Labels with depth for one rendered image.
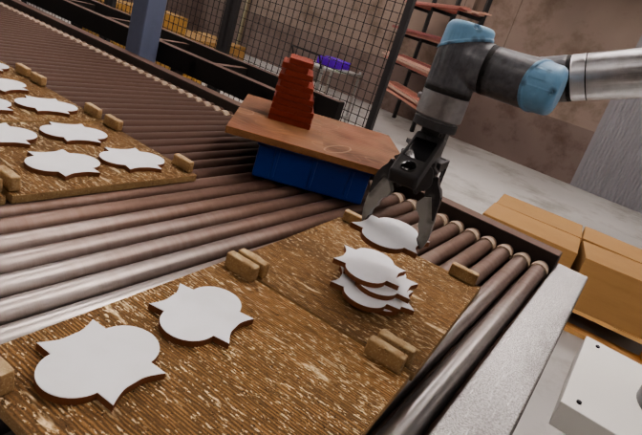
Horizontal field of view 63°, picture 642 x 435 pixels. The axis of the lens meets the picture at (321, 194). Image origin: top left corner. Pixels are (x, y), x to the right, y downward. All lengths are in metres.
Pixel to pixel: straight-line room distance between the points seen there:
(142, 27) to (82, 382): 2.04
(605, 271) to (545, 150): 6.01
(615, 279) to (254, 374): 3.07
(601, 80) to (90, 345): 0.79
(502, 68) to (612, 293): 2.89
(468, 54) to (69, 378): 0.66
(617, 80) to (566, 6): 8.67
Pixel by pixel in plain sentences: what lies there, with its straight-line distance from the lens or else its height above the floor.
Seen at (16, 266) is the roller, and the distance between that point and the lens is 0.86.
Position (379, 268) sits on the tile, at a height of 0.98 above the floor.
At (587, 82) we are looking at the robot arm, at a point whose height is 1.38.
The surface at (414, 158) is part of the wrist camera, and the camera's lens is 0.81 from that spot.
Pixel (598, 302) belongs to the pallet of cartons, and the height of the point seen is 0.26.
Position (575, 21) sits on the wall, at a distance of 9.51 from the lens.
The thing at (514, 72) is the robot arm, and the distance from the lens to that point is 0.81.
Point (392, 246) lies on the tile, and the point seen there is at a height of 1.05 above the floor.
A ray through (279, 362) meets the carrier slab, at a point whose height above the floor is 0.94.
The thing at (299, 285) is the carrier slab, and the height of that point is 0.94.
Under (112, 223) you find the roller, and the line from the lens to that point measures 0.99.
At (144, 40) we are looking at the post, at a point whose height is 1.02.
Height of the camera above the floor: 1.36
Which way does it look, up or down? 18 degrees down
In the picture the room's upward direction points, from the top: 18 degrees clockwise
